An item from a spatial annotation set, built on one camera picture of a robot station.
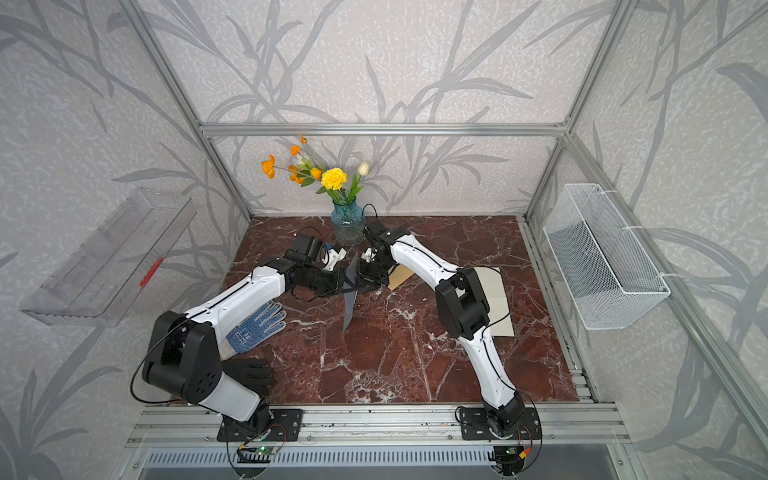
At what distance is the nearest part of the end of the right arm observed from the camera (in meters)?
0.72

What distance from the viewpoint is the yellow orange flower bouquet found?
2.93 feet

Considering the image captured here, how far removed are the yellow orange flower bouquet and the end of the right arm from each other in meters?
0.20
